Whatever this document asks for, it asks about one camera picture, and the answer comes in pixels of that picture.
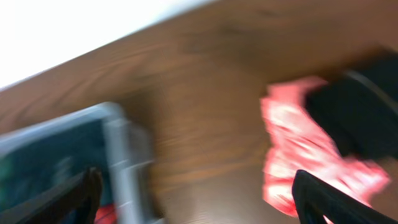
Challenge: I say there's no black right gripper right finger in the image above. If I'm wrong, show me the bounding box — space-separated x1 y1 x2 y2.
292 170 397 224

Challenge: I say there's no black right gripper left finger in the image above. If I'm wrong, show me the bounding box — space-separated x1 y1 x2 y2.
1 167 103 223

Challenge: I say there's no navy garment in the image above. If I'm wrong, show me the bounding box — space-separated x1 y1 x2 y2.
1 121 113 211

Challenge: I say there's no salmon pink garment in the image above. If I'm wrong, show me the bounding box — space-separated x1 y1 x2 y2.
260 77 391 218

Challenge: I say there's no black garment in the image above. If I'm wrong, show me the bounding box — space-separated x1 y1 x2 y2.
305 51 397 160

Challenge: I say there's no red navy plaid shirt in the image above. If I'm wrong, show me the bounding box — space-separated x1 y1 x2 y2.
94 204 118 224

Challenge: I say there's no clear plastic storage bin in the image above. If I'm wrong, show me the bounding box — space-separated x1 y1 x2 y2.
1 103 164 223

